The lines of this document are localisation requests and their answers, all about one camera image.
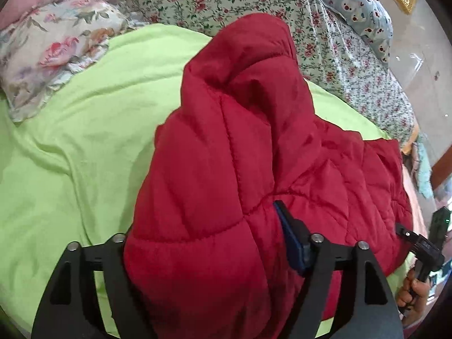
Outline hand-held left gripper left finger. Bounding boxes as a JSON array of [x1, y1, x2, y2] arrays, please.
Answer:
[[31, 233, 156, 339]]

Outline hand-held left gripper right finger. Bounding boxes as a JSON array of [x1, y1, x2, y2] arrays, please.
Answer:
[[273, 199, 404, 339]]

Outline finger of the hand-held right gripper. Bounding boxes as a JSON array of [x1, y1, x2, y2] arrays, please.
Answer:
[[395, 223, 429, 255]]

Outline red quilted jacket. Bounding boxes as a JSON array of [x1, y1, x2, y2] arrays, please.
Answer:
[[123, 12, 414, 339]]

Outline person's right hand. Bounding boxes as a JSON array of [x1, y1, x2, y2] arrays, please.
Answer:
[[397, 268, 436, 323]]

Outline teal cloth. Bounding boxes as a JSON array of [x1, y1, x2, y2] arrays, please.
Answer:
[[413, 138, 436, 198]]

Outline light green blanket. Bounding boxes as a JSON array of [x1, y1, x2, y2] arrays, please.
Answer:
[[0, 24, 417, 339]]

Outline blue-grey spotted pillow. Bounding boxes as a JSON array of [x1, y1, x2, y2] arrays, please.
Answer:
[[312, 0, 394, 65]]

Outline large-rose floral pillow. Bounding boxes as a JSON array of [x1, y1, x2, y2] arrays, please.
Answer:
[[0, 0, 149, 124]]

